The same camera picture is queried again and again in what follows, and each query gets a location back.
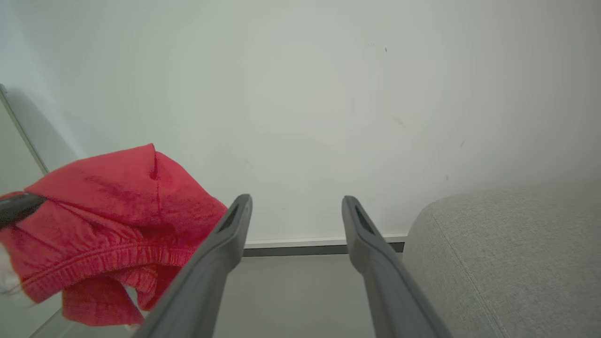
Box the grey framed partition panel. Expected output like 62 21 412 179
0 84 71 338

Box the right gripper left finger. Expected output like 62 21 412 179
133 194 253 338

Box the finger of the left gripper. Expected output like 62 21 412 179
0 192 48 230

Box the grey fabric sofa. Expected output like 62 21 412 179
403 184 601 338

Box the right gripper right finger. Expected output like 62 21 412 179
341 195 452 338

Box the white and black baseboard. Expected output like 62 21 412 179
243 233 408 257

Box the red garment with white trim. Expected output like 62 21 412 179
0 143 229 328

